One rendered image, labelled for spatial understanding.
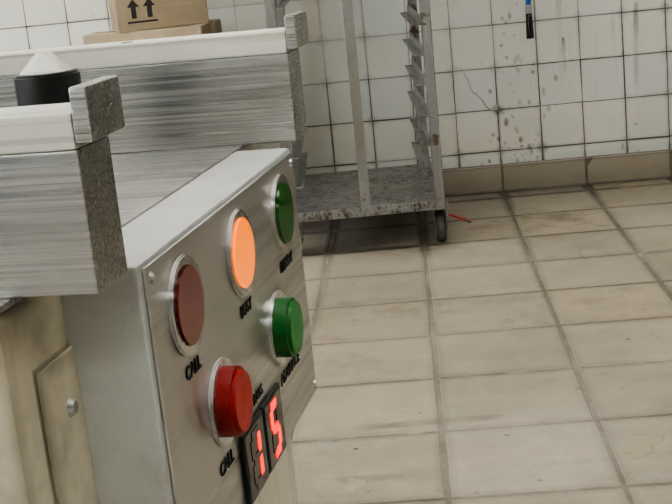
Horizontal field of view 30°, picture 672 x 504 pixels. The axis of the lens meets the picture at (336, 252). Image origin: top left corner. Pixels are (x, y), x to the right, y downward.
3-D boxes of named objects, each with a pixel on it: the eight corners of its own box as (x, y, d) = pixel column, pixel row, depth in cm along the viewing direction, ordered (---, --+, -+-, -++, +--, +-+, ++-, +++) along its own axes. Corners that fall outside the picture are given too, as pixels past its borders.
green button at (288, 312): (262, 366, 62) (255, 308, 61) (276, 346, 65) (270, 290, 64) (293, 365, 61) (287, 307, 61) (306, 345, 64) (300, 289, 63)
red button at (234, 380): (202, 448, 52) (193, 381, 51) (222, 421, 55) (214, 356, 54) (239, 448, 52) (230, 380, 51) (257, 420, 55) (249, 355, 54)
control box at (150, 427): (105, 614, 49) (51, 270, 45) (260, 391, 71) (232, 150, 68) (195, 616, 48) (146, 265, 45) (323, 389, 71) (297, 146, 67)
